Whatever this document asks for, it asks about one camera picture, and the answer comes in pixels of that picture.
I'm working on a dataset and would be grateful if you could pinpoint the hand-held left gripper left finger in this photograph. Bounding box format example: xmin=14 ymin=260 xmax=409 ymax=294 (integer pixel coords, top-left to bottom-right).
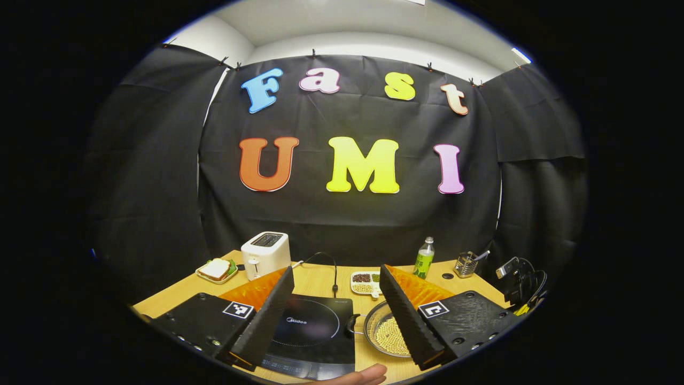
xmin=150 ymin=266 xmax=295 ymax=373

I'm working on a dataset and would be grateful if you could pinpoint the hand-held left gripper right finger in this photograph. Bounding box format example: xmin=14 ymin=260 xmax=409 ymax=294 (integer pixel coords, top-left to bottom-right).
xmin=379 ymin=264 xmax=522 ymax=371

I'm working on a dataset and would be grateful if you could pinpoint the pile of soybeans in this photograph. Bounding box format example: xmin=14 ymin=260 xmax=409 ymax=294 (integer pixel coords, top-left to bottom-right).
xmin=374 ymin=317 xmax=411 ymax=357

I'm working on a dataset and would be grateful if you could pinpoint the stainless steel pot black handle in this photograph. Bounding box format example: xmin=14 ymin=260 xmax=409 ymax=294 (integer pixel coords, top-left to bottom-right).
xmin=345 ymin=301 xmax=413 ymax=358

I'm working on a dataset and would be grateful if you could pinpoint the black induction cooktop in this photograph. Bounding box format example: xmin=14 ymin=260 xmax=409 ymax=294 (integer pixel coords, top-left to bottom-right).
xmin=260 ymin=293 xmax=356 ymax=381

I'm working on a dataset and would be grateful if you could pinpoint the white divided bean dish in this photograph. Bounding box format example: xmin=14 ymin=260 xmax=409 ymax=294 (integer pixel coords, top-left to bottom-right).
xmin=351 ymin=271 xmax=382 ymax=298

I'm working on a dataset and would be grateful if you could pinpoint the metal mesh utensil holder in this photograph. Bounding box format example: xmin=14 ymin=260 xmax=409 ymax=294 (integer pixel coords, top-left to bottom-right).
xmin=454 ymin=251 xmax=478 ymax=279

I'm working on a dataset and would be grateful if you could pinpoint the green label plastic bottle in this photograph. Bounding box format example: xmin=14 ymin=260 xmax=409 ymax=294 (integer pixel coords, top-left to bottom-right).
xmin=413 ymin=237 xmax=435 ymax=280

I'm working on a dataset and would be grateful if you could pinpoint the white toaster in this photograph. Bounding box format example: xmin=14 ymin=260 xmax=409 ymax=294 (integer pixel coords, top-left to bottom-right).
xmin=241 ymin=232 xmax=292 ymax=281

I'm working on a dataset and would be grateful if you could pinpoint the white bread sandwich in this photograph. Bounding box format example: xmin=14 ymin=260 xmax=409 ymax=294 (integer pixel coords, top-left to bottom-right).
xmin=199 ymin=258 xmax=232 ymax=281

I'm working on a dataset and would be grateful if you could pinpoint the small pale green plate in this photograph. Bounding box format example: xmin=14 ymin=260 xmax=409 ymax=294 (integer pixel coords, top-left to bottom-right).
xmin=196 ymin=258 xmax=239 ymax=285

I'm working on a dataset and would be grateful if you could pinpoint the black backdrop cloth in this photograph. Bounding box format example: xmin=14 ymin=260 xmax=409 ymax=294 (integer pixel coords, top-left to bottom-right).
xmin=85 ymin=43 xmax=588 ymax=305

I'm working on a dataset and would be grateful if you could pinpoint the row of black cloth clips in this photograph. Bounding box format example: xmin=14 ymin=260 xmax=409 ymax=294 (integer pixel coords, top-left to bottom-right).
xmin=162 ymin=41 xmax=522 ymax=87

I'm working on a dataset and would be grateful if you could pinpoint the black cooktop power cable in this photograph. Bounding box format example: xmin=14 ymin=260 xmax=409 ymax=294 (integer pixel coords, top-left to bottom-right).
xmin=302 ymin=251 xmax=339 ymax=298

